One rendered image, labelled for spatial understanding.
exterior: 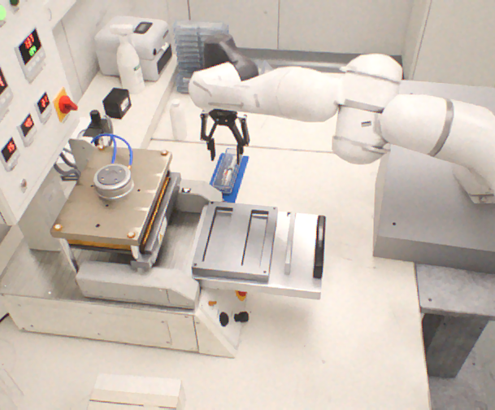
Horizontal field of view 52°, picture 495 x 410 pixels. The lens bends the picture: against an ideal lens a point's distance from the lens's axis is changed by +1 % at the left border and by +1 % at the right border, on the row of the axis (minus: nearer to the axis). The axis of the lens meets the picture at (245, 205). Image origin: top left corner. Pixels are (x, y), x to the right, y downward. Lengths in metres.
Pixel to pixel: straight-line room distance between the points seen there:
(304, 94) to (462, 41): 2.26
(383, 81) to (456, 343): 1.15
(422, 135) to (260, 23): 2.70
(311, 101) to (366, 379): 0.63
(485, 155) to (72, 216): 0.80
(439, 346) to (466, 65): 1.84
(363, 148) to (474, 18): 2.21
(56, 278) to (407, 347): 0.83
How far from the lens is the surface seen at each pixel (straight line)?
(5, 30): 1.01
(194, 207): 1.27
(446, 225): 1.41
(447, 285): 1.45
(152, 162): 1.17
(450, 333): 1.90
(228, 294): 1.24
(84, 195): 1.13
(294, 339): 1.28
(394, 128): 0.97
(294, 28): 3.58
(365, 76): 1.03
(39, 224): 1.23
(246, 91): 1.13
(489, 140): 1.01
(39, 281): 1.25
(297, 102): 1.04
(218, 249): 1.14
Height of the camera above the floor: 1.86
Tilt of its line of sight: 46 degrees down
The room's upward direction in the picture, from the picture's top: 2 degrees counter-clockwise
